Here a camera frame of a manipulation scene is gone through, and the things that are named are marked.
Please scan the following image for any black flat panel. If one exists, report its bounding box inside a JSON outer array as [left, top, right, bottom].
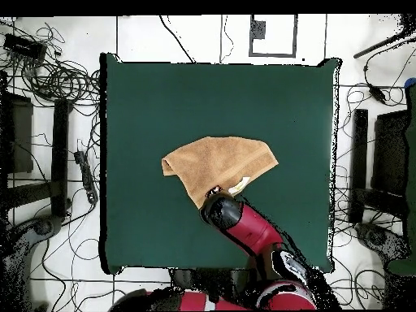
[[0, 92, 34, 175], [371, 109, 411, 197]]

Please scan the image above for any tan terry cloth towel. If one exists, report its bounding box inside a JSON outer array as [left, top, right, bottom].
[[161, 136, 280, 210]]

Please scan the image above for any black power adapter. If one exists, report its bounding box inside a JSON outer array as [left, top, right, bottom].
[[367, 83, 388, 104]]

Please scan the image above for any dark grey square plate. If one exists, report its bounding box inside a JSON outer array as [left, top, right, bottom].
[[251, 19, 267, 40]]

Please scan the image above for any black stand bar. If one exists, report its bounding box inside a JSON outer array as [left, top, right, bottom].
[[50, 97, 71, 218], [349, 108, 370, 223]]

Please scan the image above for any grey square floor frame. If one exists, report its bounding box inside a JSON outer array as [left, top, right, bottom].
[[249, 14, 298, 59]]

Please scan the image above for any dark green table cloth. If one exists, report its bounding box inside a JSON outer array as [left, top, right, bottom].
[[98, 51, 340, 275]]

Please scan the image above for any grey swivel chair base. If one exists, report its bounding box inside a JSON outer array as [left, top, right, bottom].
[[0, 214, 66, 311], [354, 222, 411, 264]]

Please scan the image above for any black tripod leg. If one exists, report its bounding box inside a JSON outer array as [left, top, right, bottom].
[[353, 14, 416, 60]]

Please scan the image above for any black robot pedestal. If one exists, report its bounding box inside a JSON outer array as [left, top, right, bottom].
[[170, 267, 251, 293]]

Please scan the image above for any black power strip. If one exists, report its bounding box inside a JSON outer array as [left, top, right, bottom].
[[73, 149, 99, 205]]

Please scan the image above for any black cable tangle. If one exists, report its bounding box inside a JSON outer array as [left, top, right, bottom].
[[19, 22, 102, 108]]

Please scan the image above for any black box device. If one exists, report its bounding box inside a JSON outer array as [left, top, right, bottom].
[[2, 32, 48, 63]]

